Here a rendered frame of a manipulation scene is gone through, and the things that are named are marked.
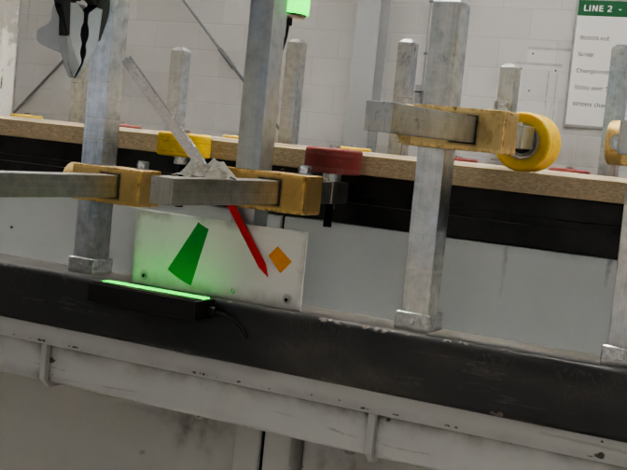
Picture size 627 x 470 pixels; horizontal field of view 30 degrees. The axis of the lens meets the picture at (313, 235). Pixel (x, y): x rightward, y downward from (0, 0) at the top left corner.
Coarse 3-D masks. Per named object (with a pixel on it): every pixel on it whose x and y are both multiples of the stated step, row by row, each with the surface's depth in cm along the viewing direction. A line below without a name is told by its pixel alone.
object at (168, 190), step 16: (160, 176) 127; (176, 176) 131; (160, 192) 127; (176, 192) 127; (192, 192) 130; (208, 192) 133; (224, 192) 136; (240, 192) 139; (256, 192) 142; (272, 192) 146; (336, 192) 162
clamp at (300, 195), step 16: (240, 176) 150; (256, 176) 149; (272, 176) 148; (288, 176) 147; (304, 176) 146; (320, 176) 150; (288, 192) 147; (304, 192) 146; (320, 192) 150; (256, 208) 149; (272, 208) 148; (288, 208) 147; (304, 208) 147
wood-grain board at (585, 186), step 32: (0, 128) 196; (32, 128) 193; (64, 128) 190; (128, 128) 254; (288, 160) 171; (384, 160) 164; (416, 160) 163; (544, 192) 154; (576, 192) 152; (608, 192) 150
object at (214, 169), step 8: (192, 160) 134; (216, 160) 136; (184, 168) 134; (192, 168) 134; (200, 168) 134; (208, 168) 135; (216, 168) 132; (224, 168) 134; (208, 176) 132; (216, 176) 132; (224, 176) 133; (232, 176) 137
